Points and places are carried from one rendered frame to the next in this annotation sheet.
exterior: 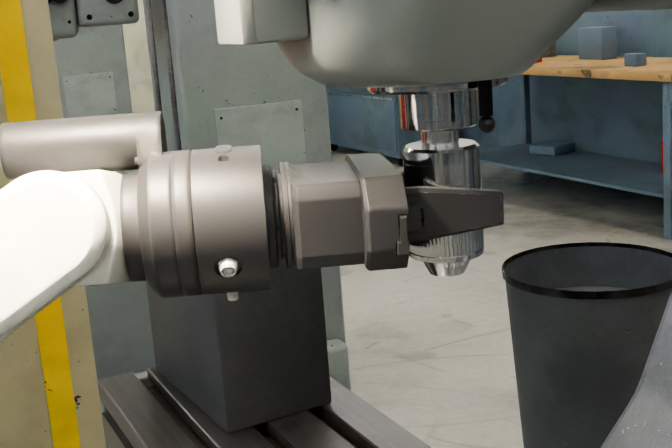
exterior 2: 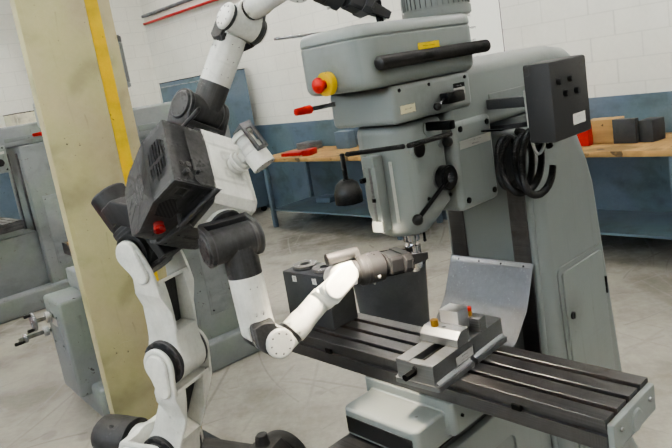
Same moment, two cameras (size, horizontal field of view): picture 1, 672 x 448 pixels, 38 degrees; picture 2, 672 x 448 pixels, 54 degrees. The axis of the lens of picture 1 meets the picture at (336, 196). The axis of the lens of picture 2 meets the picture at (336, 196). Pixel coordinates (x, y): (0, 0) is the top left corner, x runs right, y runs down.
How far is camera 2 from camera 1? 137 cm
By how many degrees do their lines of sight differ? 16
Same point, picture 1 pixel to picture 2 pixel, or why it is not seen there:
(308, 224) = (394, 265)
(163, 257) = (367, 276)
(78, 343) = not seen: hidden behind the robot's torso
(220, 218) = (377, 267)
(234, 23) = (380, 229)
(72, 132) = (341, 253)
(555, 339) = (378, 295)
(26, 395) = not seen: hidden behind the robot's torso
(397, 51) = (411, 230)
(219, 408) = (330, 323)
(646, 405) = (448, 298)
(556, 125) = (326, 184)
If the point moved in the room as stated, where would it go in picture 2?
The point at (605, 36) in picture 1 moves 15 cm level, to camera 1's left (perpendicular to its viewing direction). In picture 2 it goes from (349, 135) to (337, 138)
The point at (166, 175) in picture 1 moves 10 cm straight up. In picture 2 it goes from (364, 260) to (359, 225)
